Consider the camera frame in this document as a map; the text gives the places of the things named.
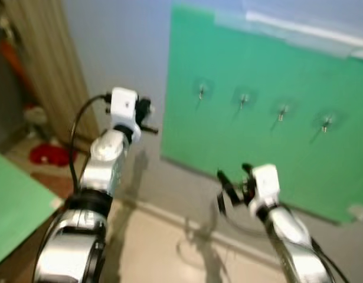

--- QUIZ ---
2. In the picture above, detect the long translucent tape strip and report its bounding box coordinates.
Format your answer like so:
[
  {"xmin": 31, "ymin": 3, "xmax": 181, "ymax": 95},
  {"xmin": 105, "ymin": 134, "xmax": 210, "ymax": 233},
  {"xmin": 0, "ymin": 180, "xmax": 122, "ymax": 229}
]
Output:
[{"xmin": 214, "ymin": 8, "xmax": 363, "ymax": 60}]

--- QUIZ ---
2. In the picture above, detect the green table cover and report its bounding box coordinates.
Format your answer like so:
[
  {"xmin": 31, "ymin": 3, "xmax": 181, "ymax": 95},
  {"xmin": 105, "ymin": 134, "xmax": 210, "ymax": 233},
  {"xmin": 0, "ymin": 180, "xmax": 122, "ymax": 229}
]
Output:
[{"xmin": 0, "ymin": 147, "xmax": 64, "ymax": 269}]

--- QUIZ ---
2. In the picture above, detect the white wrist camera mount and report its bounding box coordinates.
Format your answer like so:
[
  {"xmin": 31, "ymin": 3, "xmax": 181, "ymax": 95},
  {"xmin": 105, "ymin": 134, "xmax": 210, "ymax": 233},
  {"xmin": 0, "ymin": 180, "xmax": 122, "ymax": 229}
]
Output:
[
  {"xmin": 109, "ymin": 87, "xmax": 141, "ymax": 141},
  {"xmin": 249, "ymin": 164, "xmax": 282, "ymax": 216}
]

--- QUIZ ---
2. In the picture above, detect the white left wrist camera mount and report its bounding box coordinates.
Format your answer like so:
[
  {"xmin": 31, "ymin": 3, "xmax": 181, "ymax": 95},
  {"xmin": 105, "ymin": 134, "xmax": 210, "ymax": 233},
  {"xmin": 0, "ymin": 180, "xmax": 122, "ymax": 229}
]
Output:
[{"xmin": 109, "ymin": 87, "xmax": 141, "ymax": 141}]

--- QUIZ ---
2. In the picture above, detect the crumpled board corner tape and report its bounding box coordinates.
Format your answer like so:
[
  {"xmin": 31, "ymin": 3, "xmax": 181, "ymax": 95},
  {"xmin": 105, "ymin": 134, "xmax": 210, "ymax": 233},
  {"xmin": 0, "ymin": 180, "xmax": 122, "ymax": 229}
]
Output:
[{"xmin": 348, "ymin": 203, "xmax": 363, "ymax": 222}]

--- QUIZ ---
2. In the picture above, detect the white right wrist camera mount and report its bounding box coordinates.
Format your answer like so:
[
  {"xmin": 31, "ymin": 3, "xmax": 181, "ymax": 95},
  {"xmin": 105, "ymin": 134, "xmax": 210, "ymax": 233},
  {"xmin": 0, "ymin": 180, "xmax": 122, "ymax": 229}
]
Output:
[{"xmin": 249, "ymin": 164, "xmax": 282, "ymax": 216}]

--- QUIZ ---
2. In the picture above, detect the wooden cabinet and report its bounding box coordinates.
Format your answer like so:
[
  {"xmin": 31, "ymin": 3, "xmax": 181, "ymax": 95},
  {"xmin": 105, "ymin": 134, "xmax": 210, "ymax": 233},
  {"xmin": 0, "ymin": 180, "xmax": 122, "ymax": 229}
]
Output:
[{"xmin": 1, "ymin": 0, "xmax": 103, "ymax": 149}]

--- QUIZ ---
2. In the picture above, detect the clear adhesive metal hook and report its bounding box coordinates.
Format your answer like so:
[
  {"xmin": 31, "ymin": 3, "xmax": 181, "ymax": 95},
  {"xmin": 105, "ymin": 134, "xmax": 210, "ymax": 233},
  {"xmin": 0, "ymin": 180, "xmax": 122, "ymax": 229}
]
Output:
[
  {"xmin": 272, "ymin": 100, "xmax": 295, "ymax": 125},
  {"xmin": 233, "ymin": 87, "xmax": 253, "ymax": 119},
  {"xmin": 315, "ymin": 110, "xmax": 339, "ymax": 134},
  {"xmin": 192, "ymin": 79, "xmax": 213, "ymax": 113}
]

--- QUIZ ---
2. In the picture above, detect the white jug red cap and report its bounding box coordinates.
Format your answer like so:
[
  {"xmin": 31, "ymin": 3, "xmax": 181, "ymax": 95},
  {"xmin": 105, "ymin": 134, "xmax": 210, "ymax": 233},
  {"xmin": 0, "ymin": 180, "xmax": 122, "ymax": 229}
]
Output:
[{"xmin": 24, "ymin": 104, "xmax": 48, "ymax": 127}]

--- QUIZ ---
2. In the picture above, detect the green wall board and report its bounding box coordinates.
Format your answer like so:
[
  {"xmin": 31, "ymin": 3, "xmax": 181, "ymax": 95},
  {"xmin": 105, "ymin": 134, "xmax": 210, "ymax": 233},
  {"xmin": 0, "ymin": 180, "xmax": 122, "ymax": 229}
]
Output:
[{"xmin": 159, "ymin": 2, "xmax": 363, "ymax": 226}]

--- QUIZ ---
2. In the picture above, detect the red cloth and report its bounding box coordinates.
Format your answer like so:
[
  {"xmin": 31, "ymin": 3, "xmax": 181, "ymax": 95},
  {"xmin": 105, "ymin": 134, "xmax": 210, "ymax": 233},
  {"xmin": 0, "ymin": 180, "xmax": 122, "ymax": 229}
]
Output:
[{"xmin": 29, "ymin": 143, "xmax": 73, "ymax": 167}]

